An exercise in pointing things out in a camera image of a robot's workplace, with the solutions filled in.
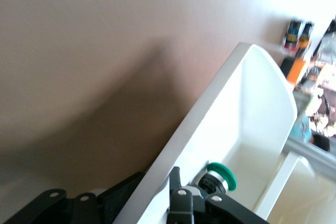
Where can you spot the white cabinet drawer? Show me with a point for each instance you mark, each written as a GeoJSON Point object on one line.
{"type": "Point", "coordinates": [236, 119]}
{"type": "Point", "coordinates": [302, 195]}

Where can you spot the orange object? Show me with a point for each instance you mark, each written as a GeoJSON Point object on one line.
{"type": "Point", "coordinates": [296, 69]}

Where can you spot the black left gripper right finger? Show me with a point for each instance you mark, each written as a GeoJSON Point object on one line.
{"type": "Point", "coordinates": [199, 211]}

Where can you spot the green cap push button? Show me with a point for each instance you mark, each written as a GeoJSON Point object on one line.
{"type": "Point", "coordinates": [223, 174]}

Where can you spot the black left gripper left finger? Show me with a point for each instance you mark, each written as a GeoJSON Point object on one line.
{"type": "Point", "coordinates": [78, 208]}

